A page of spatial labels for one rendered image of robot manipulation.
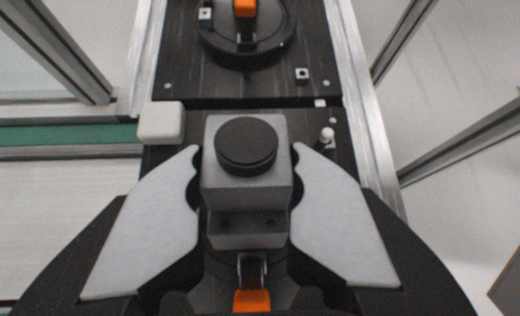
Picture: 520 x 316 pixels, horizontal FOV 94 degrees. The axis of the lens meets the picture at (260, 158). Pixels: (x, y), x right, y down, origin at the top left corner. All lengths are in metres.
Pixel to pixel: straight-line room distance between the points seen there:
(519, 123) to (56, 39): 0.38
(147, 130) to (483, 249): 0.48
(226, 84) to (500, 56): 0.57
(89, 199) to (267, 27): 0.32
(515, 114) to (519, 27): 0.56
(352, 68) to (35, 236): 0.46
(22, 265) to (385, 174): 0.43
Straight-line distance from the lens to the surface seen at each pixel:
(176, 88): 0.33
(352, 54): 0.40
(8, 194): 0.44
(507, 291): 0.29
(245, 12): 0.27
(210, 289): 0.26
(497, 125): 0.26
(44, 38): 0.30
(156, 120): 0.29
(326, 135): 0.17
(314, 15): 0.42
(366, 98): 0.35
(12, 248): 0.42
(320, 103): 0.32
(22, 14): 0.29
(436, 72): 0.60
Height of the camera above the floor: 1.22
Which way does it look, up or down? 68 degrees down
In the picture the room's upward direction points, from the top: 3 degrees clockwise
